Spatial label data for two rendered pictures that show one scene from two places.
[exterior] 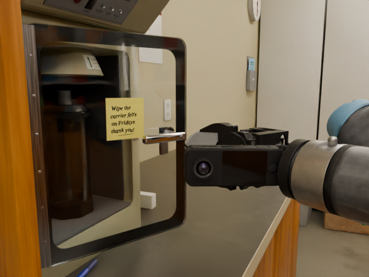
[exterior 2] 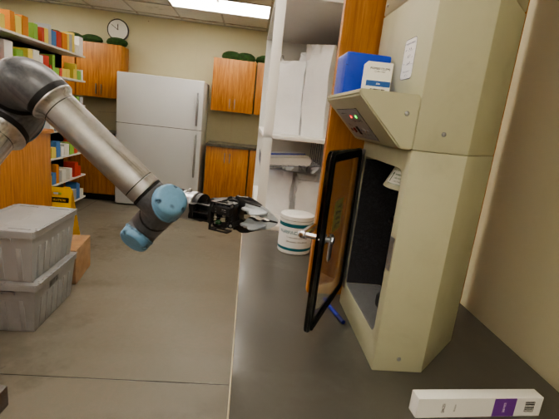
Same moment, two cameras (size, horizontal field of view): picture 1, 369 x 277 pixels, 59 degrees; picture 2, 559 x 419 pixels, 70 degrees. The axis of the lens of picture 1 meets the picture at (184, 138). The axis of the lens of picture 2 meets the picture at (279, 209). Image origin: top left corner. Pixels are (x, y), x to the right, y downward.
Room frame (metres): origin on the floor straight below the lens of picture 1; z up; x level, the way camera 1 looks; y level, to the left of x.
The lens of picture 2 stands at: (1.30, -0.49, 1.44)
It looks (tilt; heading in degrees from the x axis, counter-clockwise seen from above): 13 degrees down; 148
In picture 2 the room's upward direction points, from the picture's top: 6 degrees clockwise
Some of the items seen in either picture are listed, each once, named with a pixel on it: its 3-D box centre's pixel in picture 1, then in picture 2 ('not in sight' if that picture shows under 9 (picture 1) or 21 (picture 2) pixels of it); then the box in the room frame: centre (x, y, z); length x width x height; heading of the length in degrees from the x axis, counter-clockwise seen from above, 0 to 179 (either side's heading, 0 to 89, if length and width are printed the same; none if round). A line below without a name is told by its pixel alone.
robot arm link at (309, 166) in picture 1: (322, 172); (192, 204); (0.35, -0.15, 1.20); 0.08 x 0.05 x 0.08; 127
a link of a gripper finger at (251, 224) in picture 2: not in sight; (256, 226); (0.50, -0.04, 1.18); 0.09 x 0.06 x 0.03; 37
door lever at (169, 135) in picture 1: (161, 136); (314, 232); (0.61, 0.04, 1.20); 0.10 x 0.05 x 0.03; 126
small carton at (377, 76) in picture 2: not in sight; (376, 79); (0.66, 0.11, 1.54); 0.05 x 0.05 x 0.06; 57
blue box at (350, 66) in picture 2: not in sight; (360, 76); (0.55, 0.16, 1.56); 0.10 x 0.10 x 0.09; 63
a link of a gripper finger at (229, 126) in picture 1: (223, 139); (244, 206); (0.45, -0.05, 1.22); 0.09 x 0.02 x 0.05; 37
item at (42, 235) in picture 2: not in sight; (26, 240); (-1.59, -0.57, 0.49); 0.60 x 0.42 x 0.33; 153
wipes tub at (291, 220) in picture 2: not in sight; (295, 231); (0.07, 0.37, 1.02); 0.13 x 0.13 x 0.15
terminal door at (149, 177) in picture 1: (119, 143); (335, 232); (0.59, 0.12, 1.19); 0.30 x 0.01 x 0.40; 126
